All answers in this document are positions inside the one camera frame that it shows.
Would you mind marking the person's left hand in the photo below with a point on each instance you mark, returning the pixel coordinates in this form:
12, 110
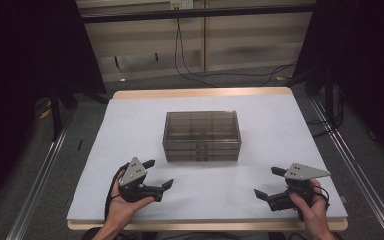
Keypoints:
123, 210

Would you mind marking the small black floor object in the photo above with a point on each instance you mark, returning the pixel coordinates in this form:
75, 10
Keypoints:
80, 144

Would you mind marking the white table mat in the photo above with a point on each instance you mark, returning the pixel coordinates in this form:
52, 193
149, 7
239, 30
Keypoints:
213, 186

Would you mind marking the black metal stand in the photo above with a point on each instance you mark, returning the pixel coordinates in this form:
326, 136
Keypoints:
329, 100
56, 113

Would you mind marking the black horizontal bar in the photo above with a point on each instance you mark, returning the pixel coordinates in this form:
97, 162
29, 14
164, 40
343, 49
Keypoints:
196, 13

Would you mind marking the person's right hand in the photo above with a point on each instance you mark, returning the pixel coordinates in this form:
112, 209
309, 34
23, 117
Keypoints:
311, 213

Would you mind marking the yellow floor tape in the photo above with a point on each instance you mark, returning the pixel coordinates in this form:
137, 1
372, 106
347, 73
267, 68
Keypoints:
45, 114

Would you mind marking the white wall socket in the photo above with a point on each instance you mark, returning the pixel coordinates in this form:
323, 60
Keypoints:
181, 4

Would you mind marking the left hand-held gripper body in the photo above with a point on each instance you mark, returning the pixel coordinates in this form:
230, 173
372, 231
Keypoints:
134, 173

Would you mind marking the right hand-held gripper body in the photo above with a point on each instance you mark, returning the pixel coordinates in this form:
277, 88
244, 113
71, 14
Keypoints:
300, 172

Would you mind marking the black curtain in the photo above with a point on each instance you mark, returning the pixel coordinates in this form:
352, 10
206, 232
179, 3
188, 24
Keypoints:
363, 66
20, 83

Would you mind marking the wooden table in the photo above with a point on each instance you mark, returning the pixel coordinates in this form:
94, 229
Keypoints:
200, 92

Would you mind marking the metal floor rail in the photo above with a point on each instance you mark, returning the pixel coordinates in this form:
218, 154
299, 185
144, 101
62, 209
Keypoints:
36, 186
356, 166

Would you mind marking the brown transparent drawer box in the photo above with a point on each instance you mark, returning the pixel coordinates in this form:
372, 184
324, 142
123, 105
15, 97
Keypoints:
201, 135

